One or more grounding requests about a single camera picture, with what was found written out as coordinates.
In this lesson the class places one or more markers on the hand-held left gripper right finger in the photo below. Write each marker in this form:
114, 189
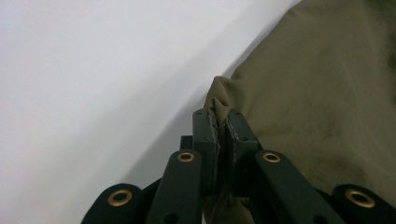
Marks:
241, 140

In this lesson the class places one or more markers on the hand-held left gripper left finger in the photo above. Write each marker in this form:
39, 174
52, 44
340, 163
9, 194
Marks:
205, 137

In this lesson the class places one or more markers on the olive green shorts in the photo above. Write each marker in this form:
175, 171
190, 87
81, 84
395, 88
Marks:
311, 77

